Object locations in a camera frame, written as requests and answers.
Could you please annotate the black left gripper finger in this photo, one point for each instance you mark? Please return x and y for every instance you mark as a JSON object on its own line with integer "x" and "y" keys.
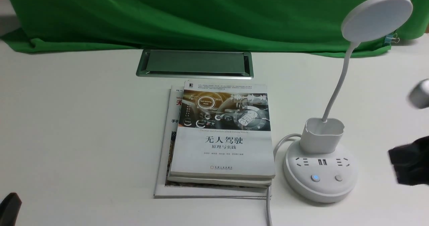
{"x": 9, "y": 209}

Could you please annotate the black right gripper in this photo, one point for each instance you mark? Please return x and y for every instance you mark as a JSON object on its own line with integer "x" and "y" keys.
{"x": 411, "y": 162}

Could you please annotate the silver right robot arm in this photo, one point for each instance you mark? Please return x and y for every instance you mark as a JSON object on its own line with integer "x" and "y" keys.
{"x": 419, "y": 96}

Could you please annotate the white desk lamp power strip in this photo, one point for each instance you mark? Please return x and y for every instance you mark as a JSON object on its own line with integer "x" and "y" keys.
{"x": 315, "y": 165}

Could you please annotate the blue binder clip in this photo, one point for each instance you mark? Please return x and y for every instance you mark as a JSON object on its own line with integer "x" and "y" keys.
{"x": 391, "y": 39}

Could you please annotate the thin white magazine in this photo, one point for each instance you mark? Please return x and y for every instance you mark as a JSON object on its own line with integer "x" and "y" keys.
{"x": 165, "y": 189}

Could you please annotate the green backdrop cloth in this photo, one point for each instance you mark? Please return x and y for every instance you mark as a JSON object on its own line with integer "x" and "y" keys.
{"x": 310, "y": 26}

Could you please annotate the white self-driving textbook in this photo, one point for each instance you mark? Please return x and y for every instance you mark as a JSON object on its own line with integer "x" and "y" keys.
{"x": 223, "y": 136}

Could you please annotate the silver desk cable hatch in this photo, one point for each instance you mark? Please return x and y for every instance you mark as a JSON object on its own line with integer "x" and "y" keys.
{"x": 195, "y": 64}

